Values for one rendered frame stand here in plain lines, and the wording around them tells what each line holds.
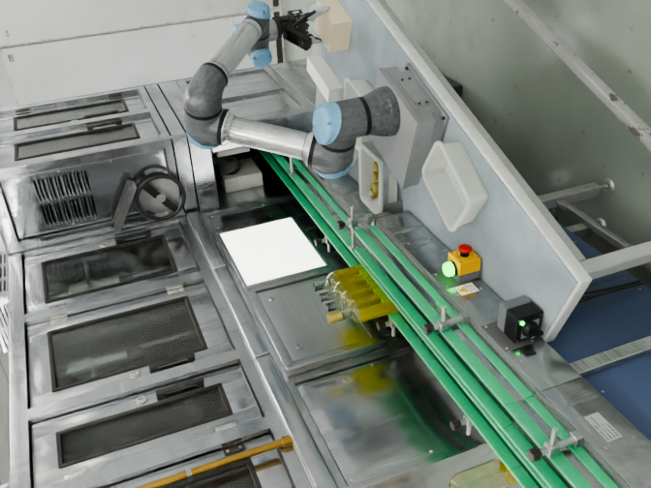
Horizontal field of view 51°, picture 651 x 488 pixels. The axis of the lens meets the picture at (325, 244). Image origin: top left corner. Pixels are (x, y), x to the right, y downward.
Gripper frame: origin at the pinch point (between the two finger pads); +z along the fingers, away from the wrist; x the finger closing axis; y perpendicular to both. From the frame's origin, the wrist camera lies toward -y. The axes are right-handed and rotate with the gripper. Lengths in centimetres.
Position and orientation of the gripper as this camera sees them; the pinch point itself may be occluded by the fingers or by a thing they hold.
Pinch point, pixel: (328, 25)
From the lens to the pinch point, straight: 263.2
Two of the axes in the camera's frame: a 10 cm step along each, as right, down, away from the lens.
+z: 9.3, -2.3, 2.9
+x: -0.9, 6.2, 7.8
